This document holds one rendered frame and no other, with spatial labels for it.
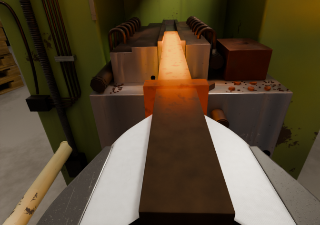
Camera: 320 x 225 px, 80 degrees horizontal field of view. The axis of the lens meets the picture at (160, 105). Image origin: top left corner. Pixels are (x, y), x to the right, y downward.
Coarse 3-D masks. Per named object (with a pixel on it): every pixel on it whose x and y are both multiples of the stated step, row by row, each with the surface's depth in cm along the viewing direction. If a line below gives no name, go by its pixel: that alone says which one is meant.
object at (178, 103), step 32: (160, 64) 20; (160, 96) 12; (192, 96) 12; (160, 128) 9; (192, 128) 9; (160, 160) 7; (192, 160) 7; (160, 192) 6; (192, 192) 6; (224, 192) 6; (160, 224) 6; (192, 224) 6; (224, 224) 6
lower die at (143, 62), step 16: (144, 32) 54; (160, 32) 47; (192, 32) 50; (128, 48) 42; (144, 48) 38; (160, 48) 38; (192, 48) 38; (208, 48) 37; (112, 64) 40; (128, 64) 40; (144, 64) 40; (192, 64) 39; (208, 64) 39; (128, 80) 41; (144, 80) 41
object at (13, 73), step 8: (0, 24) 250; (0, 32) 250; (0, 40) 252; (0, 48) 252; (0, 56) 255; (8, 56) 263; (0, 64) 262; (8, 64) 265; (16, 64) 274; (0, 72) 291; (8, 72) 266; (16, 72) 276; (0, 80) 259; (8, 80) 266; (16, 80) 275; (8, 88) 273; (16, 88) 277
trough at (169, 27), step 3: (165, 21) 69; (168, 21) 72; (171, 21) 72; (174, 21) 71; (165, 24) 66; (168, 24) 72; (171, 24) 72; (174, 24) 69; (165, 27) 62; (168, 27) 65; (171, 27) 65; (174, 27) 64; (165, 30) 58; (168, 30) 58; (171, 30) 58; (174, 30) 58; (177, 30) 49
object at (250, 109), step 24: (216, 72) 45; (96, 96) 37; (120, 96) 37; (216, 96) 36; (240, 96) 36; (264, 96) 35; (288, 96) 35; (96, 120) 40; (120, 120) 39; (240, 120) 38; (264, 120) 38; (264, 144) 41
